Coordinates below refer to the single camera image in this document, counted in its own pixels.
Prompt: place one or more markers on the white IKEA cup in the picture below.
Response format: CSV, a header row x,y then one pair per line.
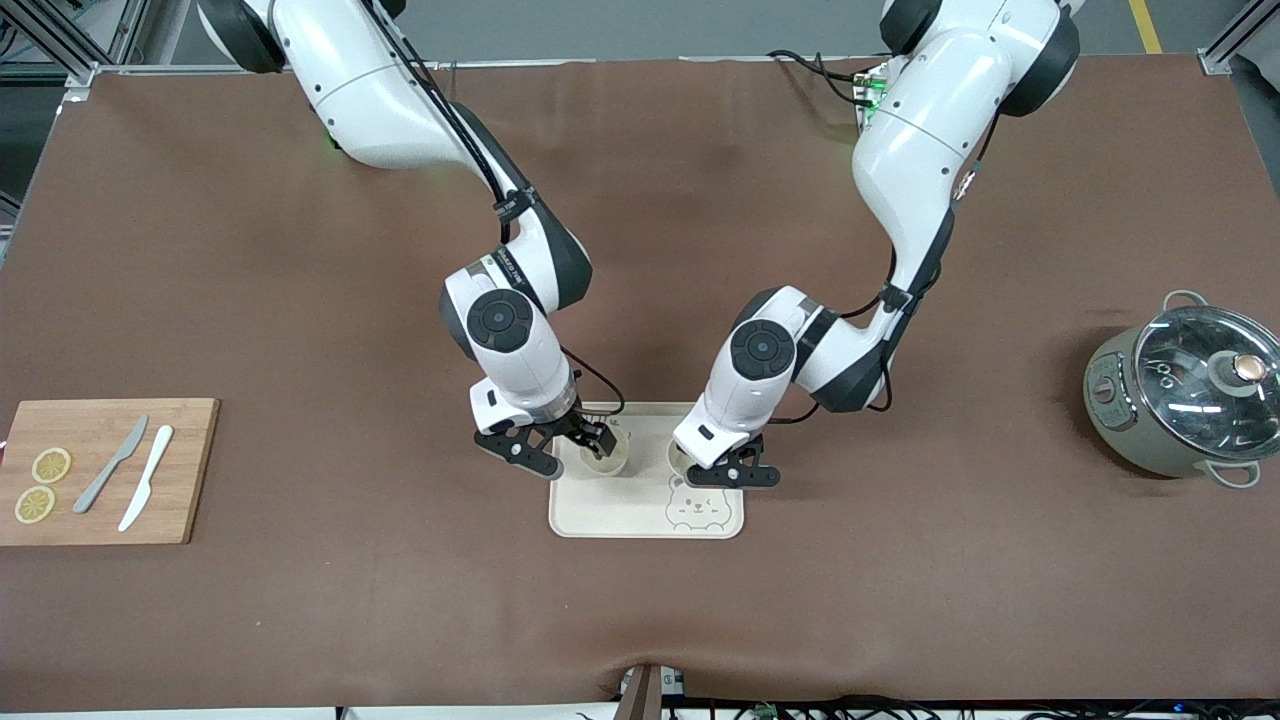
x,y
612,465
676,462

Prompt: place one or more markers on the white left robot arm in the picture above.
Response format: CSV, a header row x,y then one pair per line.
x,y
920,130

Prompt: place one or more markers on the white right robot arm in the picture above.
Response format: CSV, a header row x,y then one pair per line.
x,y
380,110

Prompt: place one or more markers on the cream bear print tray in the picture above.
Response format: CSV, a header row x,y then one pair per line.
x,y
620,510

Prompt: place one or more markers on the brown table cover mat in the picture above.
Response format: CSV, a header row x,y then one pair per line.
x,y
640,620

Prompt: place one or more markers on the metal table clamp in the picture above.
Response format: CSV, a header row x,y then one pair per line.
x,y
640,695

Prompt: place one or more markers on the wooden cutting board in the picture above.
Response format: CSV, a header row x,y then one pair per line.
x,y
185,480

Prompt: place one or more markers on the grey electric cooking pot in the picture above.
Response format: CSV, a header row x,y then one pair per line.
x,y
1110,430

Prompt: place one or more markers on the white plastic knife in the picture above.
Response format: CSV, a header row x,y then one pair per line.
x,y
149,470

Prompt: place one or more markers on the grey plastic knife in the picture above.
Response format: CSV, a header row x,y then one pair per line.
x,y
108,468

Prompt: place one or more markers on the glass pot lid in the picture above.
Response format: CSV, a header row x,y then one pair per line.
x,y
1200,400

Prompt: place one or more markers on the yellow lemon slice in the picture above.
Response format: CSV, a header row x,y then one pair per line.
x,y
35,505
51,466

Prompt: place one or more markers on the aluminium frame profile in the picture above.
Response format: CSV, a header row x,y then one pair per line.
x,y
1225,50
85,68

